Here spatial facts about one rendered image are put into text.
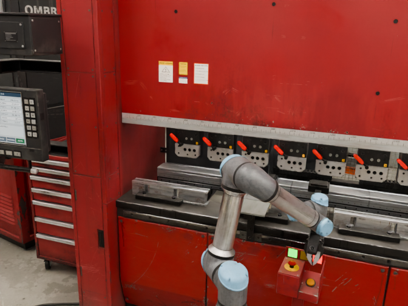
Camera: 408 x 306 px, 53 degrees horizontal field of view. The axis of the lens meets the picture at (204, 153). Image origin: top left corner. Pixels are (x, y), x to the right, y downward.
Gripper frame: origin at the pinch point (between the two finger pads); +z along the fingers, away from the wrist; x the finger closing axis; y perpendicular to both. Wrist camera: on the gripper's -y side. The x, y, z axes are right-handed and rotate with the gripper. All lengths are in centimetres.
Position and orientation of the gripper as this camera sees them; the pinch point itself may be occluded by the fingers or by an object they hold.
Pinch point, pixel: (312, 263)
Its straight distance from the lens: 207.3
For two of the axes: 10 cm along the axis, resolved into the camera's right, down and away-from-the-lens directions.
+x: -9.2, -1.4, 3.8
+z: 0.1, 9.3, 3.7
